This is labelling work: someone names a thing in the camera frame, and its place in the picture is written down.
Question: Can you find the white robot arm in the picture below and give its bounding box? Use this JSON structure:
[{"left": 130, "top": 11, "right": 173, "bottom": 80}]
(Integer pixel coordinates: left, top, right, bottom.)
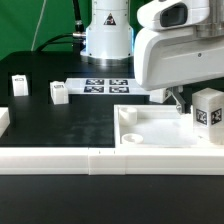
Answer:
[{"left": 81, "top": 0, "right": 224, "bottom": 91}]

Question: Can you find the white square tabletop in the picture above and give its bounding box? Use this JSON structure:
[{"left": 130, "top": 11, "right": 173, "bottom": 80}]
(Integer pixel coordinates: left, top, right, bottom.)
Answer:
[{"left": 114, "top": 105, "right": 224, "bottom": 149}]

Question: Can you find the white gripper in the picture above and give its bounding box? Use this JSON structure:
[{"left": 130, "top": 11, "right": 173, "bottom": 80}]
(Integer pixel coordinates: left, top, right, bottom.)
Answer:
[{"left": 134, "top": 0, "right": 224, "bottom": 114}]

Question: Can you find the white U-shaped obstacle fence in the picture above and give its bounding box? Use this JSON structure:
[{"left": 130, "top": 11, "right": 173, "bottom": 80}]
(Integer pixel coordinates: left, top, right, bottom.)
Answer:
[{"left": 0, "top": 107, "right": 224, "bottom": 176}]

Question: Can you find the white marker base plate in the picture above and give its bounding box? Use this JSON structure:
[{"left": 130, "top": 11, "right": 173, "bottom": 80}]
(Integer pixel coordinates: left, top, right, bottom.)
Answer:
[{"left": 65, "top": 78, "right": 146, "bottom": 95}]

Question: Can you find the white cable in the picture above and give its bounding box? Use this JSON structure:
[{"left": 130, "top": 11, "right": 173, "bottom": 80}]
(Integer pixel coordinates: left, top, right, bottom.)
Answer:
[{"left": 30, "top": 0, "right": 48, "bottom": 52}]

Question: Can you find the black cable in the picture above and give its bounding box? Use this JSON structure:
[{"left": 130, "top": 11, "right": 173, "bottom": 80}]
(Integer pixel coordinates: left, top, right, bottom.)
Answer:
[{"left": 35, "top": 0, "right": 88, "bottom": 52}]

